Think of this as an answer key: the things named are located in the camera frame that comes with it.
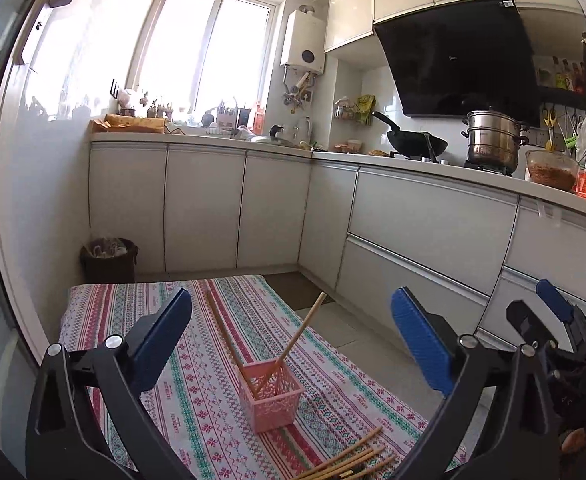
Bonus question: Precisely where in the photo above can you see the white base cabinets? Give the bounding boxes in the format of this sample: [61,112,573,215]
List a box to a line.
[88,140,586,356]

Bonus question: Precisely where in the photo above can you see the gas stove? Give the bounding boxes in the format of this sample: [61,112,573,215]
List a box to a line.
[388,152,514,177]

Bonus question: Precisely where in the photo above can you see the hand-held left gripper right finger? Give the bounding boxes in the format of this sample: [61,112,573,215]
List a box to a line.
[390,286,561,480]

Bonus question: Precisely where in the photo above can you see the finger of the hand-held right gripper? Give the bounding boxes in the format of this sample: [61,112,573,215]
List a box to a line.
[535,279,586,361]
[506,299,571,361]

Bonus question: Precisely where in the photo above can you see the brown cardboard box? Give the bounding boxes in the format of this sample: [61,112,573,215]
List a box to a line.
[91,114,169,133]

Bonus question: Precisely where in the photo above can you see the dark trash bin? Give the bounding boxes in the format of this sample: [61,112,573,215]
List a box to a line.
[79,236,138,285]

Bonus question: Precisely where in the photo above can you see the wire spice rack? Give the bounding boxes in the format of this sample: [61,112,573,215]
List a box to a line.
[334,96,358,122]

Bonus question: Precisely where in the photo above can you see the striped patterned tablecloth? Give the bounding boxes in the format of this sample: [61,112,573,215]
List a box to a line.
[58,274,469,480]

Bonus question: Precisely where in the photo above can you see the white gas water heater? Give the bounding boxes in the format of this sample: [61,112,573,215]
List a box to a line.
[279,5,326,72]

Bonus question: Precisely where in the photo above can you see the row of small ornaments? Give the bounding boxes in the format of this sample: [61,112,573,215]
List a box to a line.
[118,87,174,121]

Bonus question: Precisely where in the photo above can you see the yellow scissors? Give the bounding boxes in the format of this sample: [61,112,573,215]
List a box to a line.
[543,107,556,151]

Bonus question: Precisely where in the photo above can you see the row of sauce bottles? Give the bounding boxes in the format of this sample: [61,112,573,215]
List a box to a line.
[537,55,586,93]

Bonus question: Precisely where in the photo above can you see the steel steamer pot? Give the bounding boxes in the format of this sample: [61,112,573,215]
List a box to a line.
[460,110,530,173]

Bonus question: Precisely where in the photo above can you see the white kettle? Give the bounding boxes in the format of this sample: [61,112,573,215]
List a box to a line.
[293,116,314,143]

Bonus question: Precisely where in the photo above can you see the yellow-green bag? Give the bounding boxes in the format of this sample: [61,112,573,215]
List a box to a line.
[355,95,376,125]

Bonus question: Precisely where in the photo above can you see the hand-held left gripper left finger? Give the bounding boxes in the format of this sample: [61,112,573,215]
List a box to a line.
[25,287,194,480]

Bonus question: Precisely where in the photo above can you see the white utensil holder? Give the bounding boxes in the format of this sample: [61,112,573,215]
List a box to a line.
[215,102,239,131]

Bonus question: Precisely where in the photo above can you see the person's right hand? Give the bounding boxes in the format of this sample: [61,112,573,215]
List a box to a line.
[559,427,586,456]

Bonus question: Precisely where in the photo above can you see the pink plastic basket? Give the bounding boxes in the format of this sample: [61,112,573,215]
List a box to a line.
[236,357,306,433]

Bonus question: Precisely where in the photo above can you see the black wall shelf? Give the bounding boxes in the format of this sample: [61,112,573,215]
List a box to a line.
[536,40,586,113]

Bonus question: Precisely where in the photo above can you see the black range hood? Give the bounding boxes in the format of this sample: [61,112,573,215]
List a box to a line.
[373,0,541,121]

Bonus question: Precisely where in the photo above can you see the water heater pipes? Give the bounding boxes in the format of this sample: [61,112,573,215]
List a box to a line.
[280,65,319,113]

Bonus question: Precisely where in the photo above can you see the black wok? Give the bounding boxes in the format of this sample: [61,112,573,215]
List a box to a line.
[371,111,449,158]

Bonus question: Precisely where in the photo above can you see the glass bowl of food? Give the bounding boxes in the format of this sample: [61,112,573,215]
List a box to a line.
[524,149,580,192]

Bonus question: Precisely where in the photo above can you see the kitchen window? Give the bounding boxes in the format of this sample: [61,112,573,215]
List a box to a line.
[125,0,279,118]

